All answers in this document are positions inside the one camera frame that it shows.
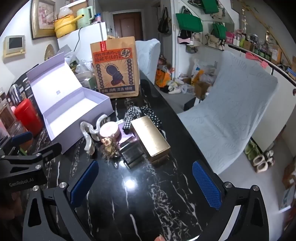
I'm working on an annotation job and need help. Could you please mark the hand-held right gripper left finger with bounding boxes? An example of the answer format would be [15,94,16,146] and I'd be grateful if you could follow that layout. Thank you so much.
[23,159,100,241]

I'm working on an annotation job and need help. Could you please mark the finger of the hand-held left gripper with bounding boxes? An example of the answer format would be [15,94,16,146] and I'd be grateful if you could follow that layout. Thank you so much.
[0,131,34,153]
[2,143,62,165]

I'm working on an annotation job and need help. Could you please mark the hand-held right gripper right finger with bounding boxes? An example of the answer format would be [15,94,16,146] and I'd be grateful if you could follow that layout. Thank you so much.
[192,160,270,241]

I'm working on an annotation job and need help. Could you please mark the pearl white hair claw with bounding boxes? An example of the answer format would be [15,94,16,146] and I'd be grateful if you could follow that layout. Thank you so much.
[80,114,109,154]

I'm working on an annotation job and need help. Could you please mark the monkey figure keychain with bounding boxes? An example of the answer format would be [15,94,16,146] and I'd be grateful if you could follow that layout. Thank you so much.
[100,134,121,160]

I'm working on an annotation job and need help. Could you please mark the lavender gift box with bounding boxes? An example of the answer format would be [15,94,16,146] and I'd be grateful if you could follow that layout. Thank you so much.
[26,51,114,155]

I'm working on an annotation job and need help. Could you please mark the smoky transparent cube bottle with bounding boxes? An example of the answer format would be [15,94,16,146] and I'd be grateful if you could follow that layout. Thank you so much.
[119,141,148,169]

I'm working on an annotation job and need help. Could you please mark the pink round compact box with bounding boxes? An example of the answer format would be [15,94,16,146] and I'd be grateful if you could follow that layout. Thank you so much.
[99,122,122,141]

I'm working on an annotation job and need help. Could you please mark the purple box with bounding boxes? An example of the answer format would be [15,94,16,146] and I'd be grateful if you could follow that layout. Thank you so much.
[117,119,139,145]

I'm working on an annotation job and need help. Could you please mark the gold rectangular box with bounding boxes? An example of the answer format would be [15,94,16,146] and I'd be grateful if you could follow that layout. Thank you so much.
[130,115,171,164]

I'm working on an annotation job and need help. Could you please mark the black polka dot scrunchie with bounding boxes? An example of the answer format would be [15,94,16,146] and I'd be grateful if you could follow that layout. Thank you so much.
[139,107,162,127]

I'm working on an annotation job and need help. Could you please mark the red canister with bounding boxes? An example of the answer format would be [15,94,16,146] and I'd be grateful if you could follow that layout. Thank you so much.
[14,98,43,137]

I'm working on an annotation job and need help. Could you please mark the black snack pouches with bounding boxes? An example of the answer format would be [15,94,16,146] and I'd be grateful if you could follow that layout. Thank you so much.
[7,67,35,109]

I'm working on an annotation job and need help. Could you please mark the green slippers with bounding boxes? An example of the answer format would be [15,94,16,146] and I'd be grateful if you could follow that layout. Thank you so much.
[244,139,260,160]

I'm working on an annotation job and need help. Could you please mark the beige fluffy slippers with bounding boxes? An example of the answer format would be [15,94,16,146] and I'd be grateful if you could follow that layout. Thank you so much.
[252,150,275,174]

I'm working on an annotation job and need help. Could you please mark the chair with blue-grey cover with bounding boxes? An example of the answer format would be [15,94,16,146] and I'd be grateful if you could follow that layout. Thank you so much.
[135,39,161,81]
[177,50,278,175]

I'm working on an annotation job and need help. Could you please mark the woven straw fan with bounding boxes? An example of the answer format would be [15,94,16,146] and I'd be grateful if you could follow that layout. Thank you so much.
[44,44,55,62]

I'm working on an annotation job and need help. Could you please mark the cardboard box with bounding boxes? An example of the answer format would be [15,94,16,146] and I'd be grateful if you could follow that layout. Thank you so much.
[194,81,212,100]

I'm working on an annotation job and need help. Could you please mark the printed brown paper bag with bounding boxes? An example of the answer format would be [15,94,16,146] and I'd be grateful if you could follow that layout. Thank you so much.
[90,36,140,99]

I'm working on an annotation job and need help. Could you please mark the white plastic bag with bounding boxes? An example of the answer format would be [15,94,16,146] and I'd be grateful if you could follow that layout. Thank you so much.
[191,59,218,86]

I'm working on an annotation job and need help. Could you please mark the orange shopping bag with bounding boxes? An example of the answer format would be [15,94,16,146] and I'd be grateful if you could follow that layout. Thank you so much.
[155,68,171,87]

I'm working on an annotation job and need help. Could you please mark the yellow cooking pot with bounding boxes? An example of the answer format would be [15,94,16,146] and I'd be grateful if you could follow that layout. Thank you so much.
[51,14,84,39]

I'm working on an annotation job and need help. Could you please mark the white fridge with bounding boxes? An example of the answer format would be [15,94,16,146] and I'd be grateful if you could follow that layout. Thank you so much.
[57,22,109,61]

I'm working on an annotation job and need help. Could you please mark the gold framed picture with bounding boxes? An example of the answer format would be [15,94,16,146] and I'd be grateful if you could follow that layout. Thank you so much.
[31,0,60,40]

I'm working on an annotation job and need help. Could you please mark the pale green electric kettle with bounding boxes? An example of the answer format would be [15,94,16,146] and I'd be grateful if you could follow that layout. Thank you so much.
[76,6,95,29]

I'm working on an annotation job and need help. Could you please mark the brown door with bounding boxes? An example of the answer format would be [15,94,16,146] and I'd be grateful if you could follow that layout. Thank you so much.
[112,11,142,41]

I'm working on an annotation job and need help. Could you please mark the row of bottles on ledge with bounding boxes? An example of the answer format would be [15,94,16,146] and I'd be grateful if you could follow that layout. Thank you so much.
[227,29,289,65]

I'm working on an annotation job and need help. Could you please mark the large green tote bag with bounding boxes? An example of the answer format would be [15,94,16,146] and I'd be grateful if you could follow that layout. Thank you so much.
[176,13,203,33]

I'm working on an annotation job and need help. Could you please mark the black hanging bag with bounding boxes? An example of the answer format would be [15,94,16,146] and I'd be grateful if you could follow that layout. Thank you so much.
[158,7,172,35]

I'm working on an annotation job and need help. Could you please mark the wall intercom panel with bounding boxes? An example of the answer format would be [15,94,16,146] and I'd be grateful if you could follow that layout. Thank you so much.
[3,35,26,58]

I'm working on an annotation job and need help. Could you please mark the black power cable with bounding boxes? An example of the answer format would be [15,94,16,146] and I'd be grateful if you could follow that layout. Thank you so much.
[73,27,83,52]

